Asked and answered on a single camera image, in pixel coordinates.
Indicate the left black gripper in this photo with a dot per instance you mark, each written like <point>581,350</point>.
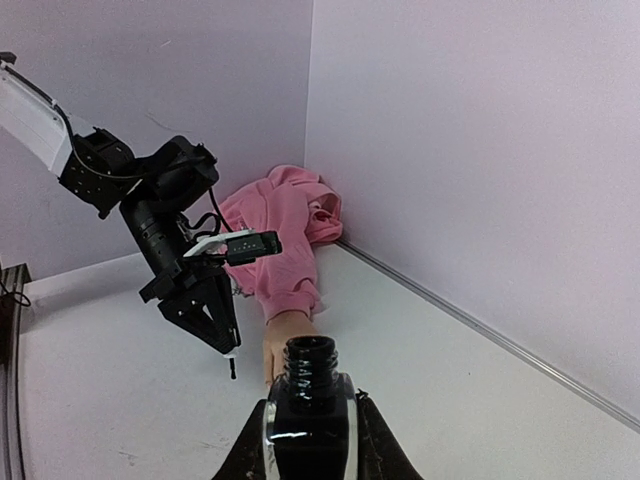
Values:
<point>197,296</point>

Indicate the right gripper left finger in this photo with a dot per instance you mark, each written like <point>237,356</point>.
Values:
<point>253,455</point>

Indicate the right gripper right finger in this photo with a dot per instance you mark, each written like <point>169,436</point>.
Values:
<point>374,452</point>

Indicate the white nail polish cap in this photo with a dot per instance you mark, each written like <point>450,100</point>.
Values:
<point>231,358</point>

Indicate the black nail polish bottle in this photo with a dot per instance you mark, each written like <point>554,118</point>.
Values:
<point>310,419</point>

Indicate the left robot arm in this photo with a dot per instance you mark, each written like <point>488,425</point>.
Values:
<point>151,193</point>

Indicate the mannequin hand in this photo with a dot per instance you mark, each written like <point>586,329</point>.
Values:
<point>279,330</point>

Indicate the pink hoodie sleeve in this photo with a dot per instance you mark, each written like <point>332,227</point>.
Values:
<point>303,211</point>

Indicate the aluminium front rail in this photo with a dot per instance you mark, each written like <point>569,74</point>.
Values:
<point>13,280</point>

